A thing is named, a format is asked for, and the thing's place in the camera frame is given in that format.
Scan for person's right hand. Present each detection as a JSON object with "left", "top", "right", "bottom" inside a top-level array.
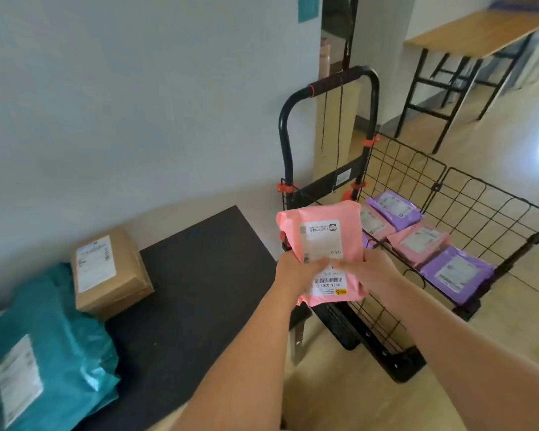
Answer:
[{"left": 332, "top": 248, "right": 403, "bottom": 301}]

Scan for person's left hand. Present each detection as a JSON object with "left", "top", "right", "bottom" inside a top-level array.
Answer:
[{"left": 274, "top": 251, "right": 329, "bottom": 306}]

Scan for pink mailer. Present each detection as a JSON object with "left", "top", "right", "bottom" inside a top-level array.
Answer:
[
  {"left": 386, "top": 221, "right": 453, "bottom": 268},
  {"left": 359, "top": 204, "right": 396, "bottom": 244},
  {"left": 276, "top": 200, "right": 370, "bottom": 308}
]

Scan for black wire mesh cart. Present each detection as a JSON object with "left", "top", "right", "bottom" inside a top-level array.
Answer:
[{"left": 278, "top": 65, "right": 539, "bottom": 385}]

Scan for small brown cardboard box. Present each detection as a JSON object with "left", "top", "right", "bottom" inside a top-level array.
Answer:
[{"left": 70, "top": 227, "right": 155, "bottom": 322}]

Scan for teal package short label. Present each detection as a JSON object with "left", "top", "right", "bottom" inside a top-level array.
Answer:
[{"left": 0, "top": 263, "right": 122, "bottom": 431}]

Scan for person's right forearm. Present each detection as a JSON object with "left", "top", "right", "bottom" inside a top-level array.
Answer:
[{"left": 377, "top": 278, "right": 539, "bottom": 431}]

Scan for person's left forearm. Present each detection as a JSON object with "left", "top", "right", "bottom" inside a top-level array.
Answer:
[{"left": 172, "top": 287, "right": 307, "bottom": 431}]

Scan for black low metal table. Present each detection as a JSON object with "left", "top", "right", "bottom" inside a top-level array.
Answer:
[{"left": 74, "top": 205, "right": 313, "bottom": 431}]

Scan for beige cabinet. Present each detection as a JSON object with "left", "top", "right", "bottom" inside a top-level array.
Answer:
[{"left": 313, "top": 60, "right": 365, "bottom": 183}]

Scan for pink bottle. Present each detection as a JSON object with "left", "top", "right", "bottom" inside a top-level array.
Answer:
[{"left": 319, "top": 38, "right": 331, "bottom": 80}]

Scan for wooden table black legs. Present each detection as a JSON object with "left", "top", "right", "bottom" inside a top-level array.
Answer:
[{"left": 394, "top": 8, "right": 539, "bottom": 154}]

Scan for dark green draped cloth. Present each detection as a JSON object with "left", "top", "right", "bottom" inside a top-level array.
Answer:
[{"left": 321, "top": 0, "right": 356, "bottom": 41}]

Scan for dark brown door frame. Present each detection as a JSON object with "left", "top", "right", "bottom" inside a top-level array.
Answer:
[{"left": 341, "top": 0, "right": 360, "bottom": 71}]

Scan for teal wall poster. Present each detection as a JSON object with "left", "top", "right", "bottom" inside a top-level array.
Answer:
[{"left": 297, "top": 0, "right": 320, "bottom": 25}]

